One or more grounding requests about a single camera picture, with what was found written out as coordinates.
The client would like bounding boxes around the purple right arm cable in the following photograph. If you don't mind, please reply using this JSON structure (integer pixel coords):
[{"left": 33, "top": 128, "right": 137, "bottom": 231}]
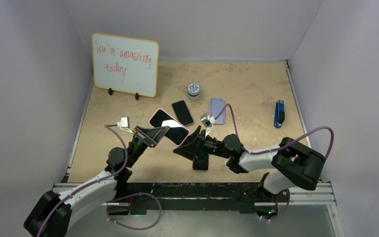
[{"left": 213, "top": 103, "right": 335, "bottom": 161}]

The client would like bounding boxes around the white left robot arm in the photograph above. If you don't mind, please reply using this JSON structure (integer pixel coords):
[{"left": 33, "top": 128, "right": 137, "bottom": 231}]
[{"left": 23, "top": 126, "right": 170, "bottom": 237}]

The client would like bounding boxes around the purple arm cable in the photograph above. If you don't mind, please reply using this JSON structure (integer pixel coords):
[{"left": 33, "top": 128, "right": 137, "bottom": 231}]
[
  {"left": 213, "top": 103, "right": 335, "bottom": 161},
  {"left": 36, "top": 124, "right": 129, "bottom": 237}
]

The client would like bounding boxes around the blue black stapler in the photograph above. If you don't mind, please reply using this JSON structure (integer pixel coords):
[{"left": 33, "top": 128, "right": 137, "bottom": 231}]
[{"left": 274, "top": 100, "right": 285, "bottom": 128}]

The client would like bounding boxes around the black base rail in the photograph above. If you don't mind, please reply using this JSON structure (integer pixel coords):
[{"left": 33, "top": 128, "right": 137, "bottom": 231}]
[{"left": 106, "top": 182, "right": 290, "bottom": 217}]

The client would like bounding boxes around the orange framed whiteboard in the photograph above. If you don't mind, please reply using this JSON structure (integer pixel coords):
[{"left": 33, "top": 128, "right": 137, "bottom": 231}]
[{"left": 91, "top": 33, "right": 160, "bottom": 98}]

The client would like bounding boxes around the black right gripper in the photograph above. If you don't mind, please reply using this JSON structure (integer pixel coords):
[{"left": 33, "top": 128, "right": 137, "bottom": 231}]
[{"left": 173, "top": 126, "right": 230, "bottom": 161}]

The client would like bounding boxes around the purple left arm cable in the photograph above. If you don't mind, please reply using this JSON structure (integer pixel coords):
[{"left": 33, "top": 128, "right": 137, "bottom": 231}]
[{"left": 36, "top": 124, "right": 129, "bottom": 237}]

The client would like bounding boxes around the phone in pink case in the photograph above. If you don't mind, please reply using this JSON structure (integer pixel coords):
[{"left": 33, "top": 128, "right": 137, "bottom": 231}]
[{"left": 172, "top": 100, "right": 194, "bottom": 126}]

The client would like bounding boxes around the purple phone black screen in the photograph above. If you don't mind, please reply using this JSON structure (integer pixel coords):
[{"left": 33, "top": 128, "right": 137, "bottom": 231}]
[{"left": 192, "top": 153, "right": 209, "bottom": 171}]

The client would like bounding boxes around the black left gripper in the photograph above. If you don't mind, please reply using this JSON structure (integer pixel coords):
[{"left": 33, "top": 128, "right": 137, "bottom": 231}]
[{"left": 125, "top": 126, "right": 169, "bottom": 168}]

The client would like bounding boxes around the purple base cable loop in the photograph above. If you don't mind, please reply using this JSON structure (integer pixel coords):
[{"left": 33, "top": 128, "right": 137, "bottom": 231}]
[{"left": 106, "top": 192, "right": 162, "bottom": 231}]

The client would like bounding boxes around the small black phone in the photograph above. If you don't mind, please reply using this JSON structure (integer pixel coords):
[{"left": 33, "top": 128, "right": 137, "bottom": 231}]
[{"left": 149, "top": 109, "right": 189, "bottom": 146}]

